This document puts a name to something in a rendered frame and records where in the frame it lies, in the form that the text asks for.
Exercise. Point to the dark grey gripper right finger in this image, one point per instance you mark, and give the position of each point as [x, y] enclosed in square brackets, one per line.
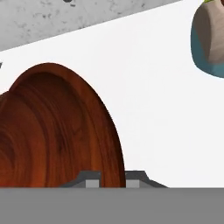
[137, 178]

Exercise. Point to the brown wooden bowl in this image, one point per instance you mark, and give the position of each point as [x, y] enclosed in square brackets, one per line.
[55, 128]

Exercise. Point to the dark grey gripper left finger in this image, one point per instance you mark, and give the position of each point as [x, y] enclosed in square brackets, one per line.
[87, 178]

